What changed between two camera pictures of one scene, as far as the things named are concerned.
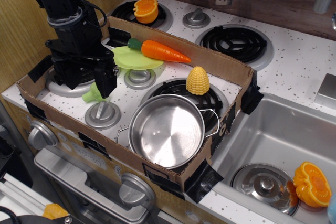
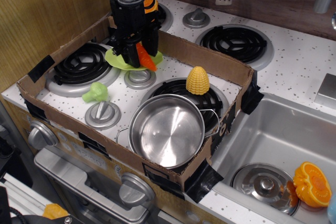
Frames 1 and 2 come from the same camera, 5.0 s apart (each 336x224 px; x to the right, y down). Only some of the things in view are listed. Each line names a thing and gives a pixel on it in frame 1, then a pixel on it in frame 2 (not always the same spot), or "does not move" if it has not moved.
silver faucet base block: (326, 95) does not move
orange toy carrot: (157, 50) → (146, 60)
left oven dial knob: (40, 136) does not move
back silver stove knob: (196, 19) does not move
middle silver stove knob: (139, 79) does not move
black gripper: (79, 36) → (128, 16)
